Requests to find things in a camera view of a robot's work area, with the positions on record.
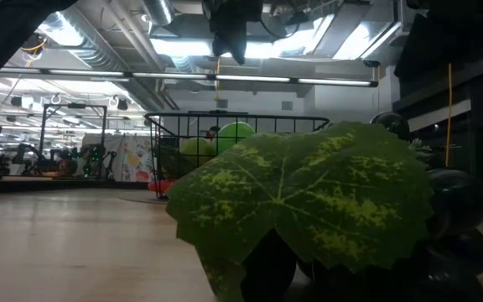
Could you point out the long light strip bar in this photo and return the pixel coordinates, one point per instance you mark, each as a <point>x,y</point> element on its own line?
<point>174,76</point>

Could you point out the green apple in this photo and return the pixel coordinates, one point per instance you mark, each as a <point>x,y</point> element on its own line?
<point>235,132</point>

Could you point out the green pear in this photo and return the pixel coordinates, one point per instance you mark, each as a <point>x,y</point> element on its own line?
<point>197,149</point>

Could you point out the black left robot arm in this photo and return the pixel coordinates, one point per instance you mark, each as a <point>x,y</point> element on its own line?
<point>2,38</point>

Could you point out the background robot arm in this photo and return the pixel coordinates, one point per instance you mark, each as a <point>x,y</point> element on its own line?
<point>36,161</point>

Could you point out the black metal gantry frame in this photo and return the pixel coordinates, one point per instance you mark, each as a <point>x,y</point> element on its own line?
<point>76,105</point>

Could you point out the person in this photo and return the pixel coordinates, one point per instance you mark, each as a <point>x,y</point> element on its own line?
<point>213,132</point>

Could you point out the colourful printed cloth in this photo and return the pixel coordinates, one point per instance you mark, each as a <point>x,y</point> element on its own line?
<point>132,159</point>

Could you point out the black grape bunch with leaf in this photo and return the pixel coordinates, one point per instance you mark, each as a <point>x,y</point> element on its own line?
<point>300,197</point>

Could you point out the black aluminium table frame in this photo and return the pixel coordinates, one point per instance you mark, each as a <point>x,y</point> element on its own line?
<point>57,185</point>

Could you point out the dark green cucumber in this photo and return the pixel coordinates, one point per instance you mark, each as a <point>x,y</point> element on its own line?
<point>168,163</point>

